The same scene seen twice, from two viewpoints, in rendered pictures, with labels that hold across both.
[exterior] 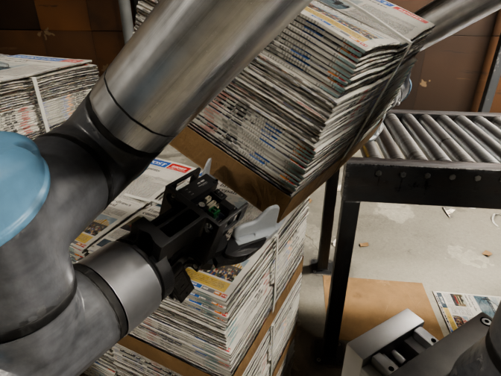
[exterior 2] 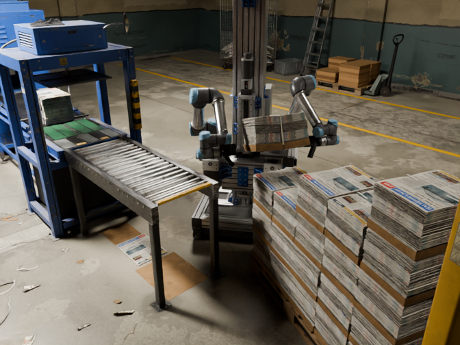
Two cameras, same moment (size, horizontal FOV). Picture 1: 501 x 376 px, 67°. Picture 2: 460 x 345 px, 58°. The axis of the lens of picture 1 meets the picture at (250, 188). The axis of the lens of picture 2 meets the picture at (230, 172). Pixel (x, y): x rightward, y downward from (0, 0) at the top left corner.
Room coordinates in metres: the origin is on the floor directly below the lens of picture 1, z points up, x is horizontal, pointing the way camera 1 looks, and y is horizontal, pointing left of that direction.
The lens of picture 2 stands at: (2.87, 1.51, 2.07)
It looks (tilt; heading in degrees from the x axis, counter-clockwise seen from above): 25 degrees down; 221
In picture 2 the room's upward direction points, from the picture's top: straight up
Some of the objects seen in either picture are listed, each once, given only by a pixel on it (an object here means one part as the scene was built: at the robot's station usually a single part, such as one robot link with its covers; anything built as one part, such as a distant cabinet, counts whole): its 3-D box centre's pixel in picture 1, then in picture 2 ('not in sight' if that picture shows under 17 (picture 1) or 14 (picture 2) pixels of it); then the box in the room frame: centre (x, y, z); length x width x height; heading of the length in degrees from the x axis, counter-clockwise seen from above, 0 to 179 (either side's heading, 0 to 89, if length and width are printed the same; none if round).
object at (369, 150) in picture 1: (364, 138); (179, 193); (1.22, -0.39, 0.77); 0.47 x 0.05 x 0.05; 173
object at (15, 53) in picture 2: not in sight; (64, 54); (1.04, -1.97, 1.50); 0.94 x 0.68 x 0.10; 173
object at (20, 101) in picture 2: not in sight; (34, 111); (0.91, -3.10, 0.75); 1.53 x 0.64 x 0.10; 83
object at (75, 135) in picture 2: not in sight; (78, 137); (1.04, -1.98, 0.75); 0.70 x 0.65 x 0.10; 83
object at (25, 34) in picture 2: not in sight; (61, 35); (1.04, -1.98, 1.65); 0.60 x 0.45 x 0.20; 173
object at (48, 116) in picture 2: not in sight; (50, 105); (0.97, -2.54, 0.93); 0.38 x 0.30 x 0.26; 83
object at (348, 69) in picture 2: not in sight; (347, 74); (-5.44, -2.45, 0.28); 1.20 x 0.83 x 0.57; 83
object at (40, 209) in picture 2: not in sight; (83, 172); (1.04, -1.98, 0.38); 0.94 x 0.69 x 0.63; 173
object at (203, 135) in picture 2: not in sight; (207, 139); (0.97, -0.35, 1.10); 0.11 x 0.08 x 0.11; 140
